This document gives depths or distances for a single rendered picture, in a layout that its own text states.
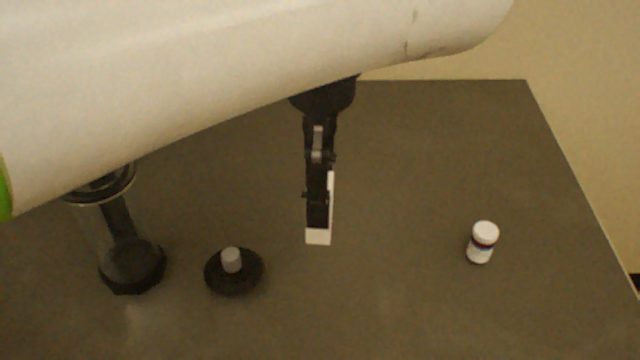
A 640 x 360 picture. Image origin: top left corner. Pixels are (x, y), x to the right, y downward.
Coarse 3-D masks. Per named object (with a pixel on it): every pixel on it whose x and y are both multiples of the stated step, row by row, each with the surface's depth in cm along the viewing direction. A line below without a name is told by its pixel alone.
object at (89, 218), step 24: (120, 168) 73; (72, 192) 65; (96, 192) 65; (120, 192) 67; (96, 216) 68; (120, 216) 70; (144, 216) 75; (96, 240) 71; (120, 240) 72; (144, 240) 76; (120, 264) 75; (144, 264) 78
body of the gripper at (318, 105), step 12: (348, 84) 54; (300, 96) 54; (312, 96) 53; (324, 96) 53; (336, 96) 54; (348, 96) 55; (300, 108) 55; (312, 108) 54; (324, 108) 54; (336, 108) 55; (312, 120) 56; (324, 120) 55; (312, 132) 56; (324, 132) 56
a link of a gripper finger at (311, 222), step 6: (306, 210) 68; (324, 210) 67; (306, 216) 68; (324, 216) 68; (306, 222) 69; (312, 222) 69; (318, 222) 69; (324, 222) 69; (312, 228) 70; (318, 228) 70; (324, 228) 70
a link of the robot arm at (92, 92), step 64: (0, 0) 17; (64, 0) 19; (128, 0) 20; (192, 0) 22; (256, 0) 24; (320, 0) 26; (384, 0) 29; (448, 0) 32; (512, 0) 36; (0, 64) 17; (64, 64) 18; (128, 64) 20; (192, 64) 22; (256, 64) 24; (320, 64) 28; (384, 64) 32; (0, 128) 17; (64, 128) 19; (128, 128) 21; (192, 128) 24; (64, 192) 22
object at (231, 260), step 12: (228, 252) 78; (240, 252) 82; (252, 252) 82; (216, 264) 80; (228, 264) 78; (240, 264) 80; (252, 264) 80; (204, 276) 80; (216, 276) 79; (228, 276) 79; (240, 276) 79; (252, 276) 79; (216, 288) 78; (228, 288) 78; (240, 288) 78; (252, 288) 79
